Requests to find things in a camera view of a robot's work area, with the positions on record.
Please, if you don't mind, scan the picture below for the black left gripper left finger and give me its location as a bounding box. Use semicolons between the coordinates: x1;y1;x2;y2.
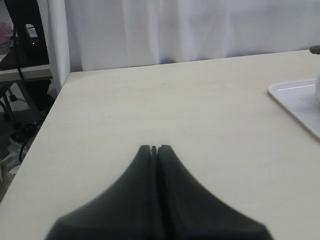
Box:
46;145;160;240

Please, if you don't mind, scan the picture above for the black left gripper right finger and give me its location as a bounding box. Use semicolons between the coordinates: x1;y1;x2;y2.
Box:
156;145;273;240

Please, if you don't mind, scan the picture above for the white plastic tray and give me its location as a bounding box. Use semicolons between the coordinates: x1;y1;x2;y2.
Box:
267;78;320;140

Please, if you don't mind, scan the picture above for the white plush snowman toy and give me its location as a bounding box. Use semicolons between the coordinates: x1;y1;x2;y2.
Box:
309;44;320;111

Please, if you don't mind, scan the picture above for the black power strip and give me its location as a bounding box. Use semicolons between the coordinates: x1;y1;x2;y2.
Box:
9;123;38;144

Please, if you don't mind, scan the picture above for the grey side table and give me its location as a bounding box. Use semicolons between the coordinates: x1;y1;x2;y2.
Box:
0;42;55;127

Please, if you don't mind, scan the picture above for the black monitor stand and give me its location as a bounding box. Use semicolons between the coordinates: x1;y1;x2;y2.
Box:
0;0;49;71

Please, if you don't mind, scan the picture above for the pink cloth bundle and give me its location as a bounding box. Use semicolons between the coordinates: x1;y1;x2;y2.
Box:
0;21;13;55

